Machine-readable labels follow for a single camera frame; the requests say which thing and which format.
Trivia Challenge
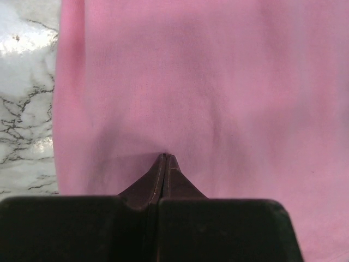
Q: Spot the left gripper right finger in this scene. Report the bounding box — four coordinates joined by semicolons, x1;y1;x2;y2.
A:
157;154;303;261

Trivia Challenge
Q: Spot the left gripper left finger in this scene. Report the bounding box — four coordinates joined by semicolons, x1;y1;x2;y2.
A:
1;154;166;261

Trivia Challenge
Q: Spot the pink t-shirt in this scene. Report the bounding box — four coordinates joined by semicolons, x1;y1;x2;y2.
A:
52;1;348;261

